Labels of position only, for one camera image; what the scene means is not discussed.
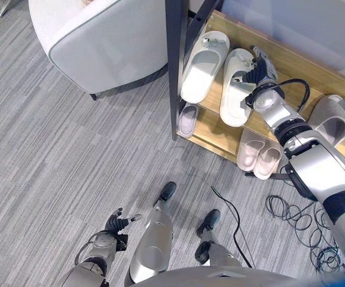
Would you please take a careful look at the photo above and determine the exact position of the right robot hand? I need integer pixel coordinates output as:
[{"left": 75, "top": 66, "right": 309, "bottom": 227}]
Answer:
[{"left": 234, "top": 45, "right": 279, "bottom": 87}]

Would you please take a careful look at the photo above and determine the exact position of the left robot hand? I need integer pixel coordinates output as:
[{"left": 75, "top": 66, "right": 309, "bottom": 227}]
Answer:
[{"left": 103, "top": 208, "right": 142, "bottom": 239}]

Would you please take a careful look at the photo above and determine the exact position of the white slide slipper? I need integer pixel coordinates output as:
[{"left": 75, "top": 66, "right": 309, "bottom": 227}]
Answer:
[
  {"left": 219, "top": 48, "right": 260, "bottom": 127},
  {"left": 179, "top": 30, "right": 231, "bottom": 104}
]

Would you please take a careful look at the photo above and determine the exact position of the wooden shoe rack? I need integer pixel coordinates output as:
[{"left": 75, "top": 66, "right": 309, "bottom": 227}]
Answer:
[{"left": 164, "top": 0, "right": 345, "bottom": 174}]

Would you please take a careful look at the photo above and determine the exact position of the pale pink slipper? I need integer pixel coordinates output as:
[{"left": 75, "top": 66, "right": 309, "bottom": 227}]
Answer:
[
  {"left": 254, "top": 142, "right": 283, "bottom": 181},
  {"left": 236, "top": 129, "right": 265, "bottom": 172}
]

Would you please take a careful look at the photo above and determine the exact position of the grey fuzzy slipper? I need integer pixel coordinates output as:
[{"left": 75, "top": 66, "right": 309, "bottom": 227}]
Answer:
[{"left": 307, "top": 94, "right": 345, "bottom": 148}]

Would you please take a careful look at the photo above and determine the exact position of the small lilac slipper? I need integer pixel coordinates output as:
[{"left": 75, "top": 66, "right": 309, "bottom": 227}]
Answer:
[{"left": 176, "top": 102, "right": 200, "bottom": 138}]

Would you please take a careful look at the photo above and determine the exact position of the silver right robot leg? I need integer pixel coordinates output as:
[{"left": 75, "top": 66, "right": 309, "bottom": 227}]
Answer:
[{"left": 194, "top": 209, "right": 245, "bottom": 268}]

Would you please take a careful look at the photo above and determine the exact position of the silver robot torso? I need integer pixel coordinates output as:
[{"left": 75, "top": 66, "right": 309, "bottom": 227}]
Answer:
[{"left": 132, "top": 266, "right": 345, "bottom": 287}]

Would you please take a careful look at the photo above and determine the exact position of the white armchair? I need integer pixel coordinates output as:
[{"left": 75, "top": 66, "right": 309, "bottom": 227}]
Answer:
[{"left": 28, "top": 0, "right": 169, "bottom": 101}]

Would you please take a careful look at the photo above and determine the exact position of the metal chair leg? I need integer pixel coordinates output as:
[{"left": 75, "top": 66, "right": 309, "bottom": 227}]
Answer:
[{"left": 0, "top": 0, "right": 12, "bottom": 17}]

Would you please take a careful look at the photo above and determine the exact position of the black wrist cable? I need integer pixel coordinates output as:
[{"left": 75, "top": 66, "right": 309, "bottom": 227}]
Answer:
[{"left": 257, "top": 78, "right": 310, "bottom": 114}]

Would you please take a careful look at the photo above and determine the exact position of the thick black cable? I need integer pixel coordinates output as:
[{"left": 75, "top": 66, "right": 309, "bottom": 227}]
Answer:
[{"left": 210, "top": 185, "right": 254, "bottom": 268}]

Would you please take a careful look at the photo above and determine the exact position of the tangled thin black cable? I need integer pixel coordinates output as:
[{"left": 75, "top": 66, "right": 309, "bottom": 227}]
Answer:
[{"left": 265, "top": 194, "right": 345, "bottom": 269}]

